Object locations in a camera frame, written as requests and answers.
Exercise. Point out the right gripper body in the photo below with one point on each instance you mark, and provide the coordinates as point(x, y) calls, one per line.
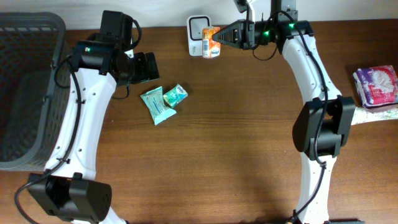
point(261, 32)

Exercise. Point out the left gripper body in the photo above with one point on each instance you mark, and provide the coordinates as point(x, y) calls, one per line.
point(138, 68)

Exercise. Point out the orange Kleenex tissue pack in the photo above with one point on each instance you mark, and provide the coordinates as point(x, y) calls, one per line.
point(210, 48)

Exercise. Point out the mint toilet wipes pack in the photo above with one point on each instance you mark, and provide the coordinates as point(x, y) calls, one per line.
point(157, 108)

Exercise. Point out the teal Kleenex tissue pack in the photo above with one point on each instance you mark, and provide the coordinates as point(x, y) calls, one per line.
point(175, 96)

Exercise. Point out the red purple tissue pack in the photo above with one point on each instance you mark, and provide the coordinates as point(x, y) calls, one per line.
point(376, 86)

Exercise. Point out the white tube with tan cap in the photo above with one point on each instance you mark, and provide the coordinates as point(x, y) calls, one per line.
point(367, 115)

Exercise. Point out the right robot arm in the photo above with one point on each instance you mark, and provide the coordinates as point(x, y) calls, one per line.
point(324, 123)

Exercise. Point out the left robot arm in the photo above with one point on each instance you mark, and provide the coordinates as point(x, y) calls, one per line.
point(67, 189)

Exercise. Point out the white barcode scanner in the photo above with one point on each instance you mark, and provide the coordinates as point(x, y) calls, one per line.
point(195, 26)

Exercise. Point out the grey plastic mesh basket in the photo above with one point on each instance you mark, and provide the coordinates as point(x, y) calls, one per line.
point(32, 106)

